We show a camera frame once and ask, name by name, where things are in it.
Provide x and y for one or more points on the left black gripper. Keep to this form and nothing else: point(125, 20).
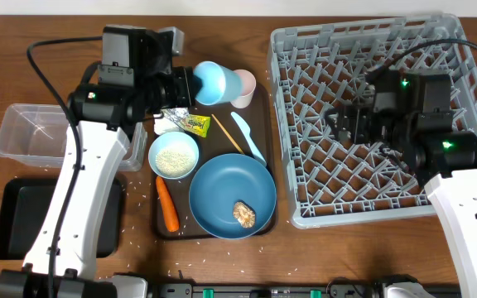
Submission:
point(187, 87)

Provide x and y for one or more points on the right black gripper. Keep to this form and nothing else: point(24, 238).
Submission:
point(359, 114)

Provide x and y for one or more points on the light blue cup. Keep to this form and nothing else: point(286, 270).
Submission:
point(218, 84)

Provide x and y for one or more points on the light blue bowl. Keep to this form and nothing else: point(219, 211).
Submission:
point(173, 155)

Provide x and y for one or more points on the pink cup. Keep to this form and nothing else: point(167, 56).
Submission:
point(249, 85)

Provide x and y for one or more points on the dark blue plate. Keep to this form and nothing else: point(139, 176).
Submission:
point(222, 182)

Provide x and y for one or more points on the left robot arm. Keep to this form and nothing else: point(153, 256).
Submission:
point(132, 83)

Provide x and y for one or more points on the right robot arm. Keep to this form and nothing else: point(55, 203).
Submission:
point(411, 113)

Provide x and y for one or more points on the grey plastic dishwasher rack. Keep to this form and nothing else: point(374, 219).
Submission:
point(316, 68)

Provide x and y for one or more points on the crumpled foil wrapper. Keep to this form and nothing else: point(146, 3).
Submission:
point(176, 115)

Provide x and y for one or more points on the white crumpled napkin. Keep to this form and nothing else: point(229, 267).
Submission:
point(164, 125)

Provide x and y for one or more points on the yellow green snack packet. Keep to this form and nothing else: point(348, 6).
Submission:
point(199, 125)

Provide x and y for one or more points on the light blue plastic knife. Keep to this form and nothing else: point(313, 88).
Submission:
point(246, 131)

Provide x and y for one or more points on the brown serving tray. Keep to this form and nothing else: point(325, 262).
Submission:
point(257, 116)

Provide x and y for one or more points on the wooden chopstick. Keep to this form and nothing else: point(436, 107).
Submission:
point(226, 133)

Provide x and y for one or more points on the orange carrot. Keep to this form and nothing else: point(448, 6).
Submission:
point(167, 206)

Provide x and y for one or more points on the brown pastry piece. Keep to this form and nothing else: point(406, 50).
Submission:
point(245, 216)

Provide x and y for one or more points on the clear plastic bin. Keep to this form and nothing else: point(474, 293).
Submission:
point(36, 135)

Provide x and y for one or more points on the black plastic tray bin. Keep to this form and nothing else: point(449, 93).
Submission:
point(25, 203)

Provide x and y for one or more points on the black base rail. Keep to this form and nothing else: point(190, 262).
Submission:
point(185, 290)

